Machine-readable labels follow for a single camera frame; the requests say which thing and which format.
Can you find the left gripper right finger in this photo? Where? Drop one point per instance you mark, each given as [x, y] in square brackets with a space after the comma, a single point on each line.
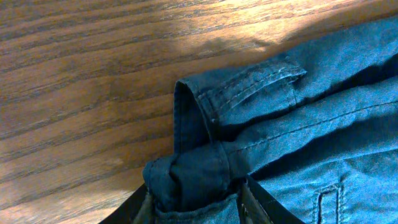
[257, 206]

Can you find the dark blue shorts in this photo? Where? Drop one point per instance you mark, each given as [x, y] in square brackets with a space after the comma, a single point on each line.
[315, 126]

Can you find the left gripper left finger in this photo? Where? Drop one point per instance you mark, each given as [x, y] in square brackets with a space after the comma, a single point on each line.
[137, 209]

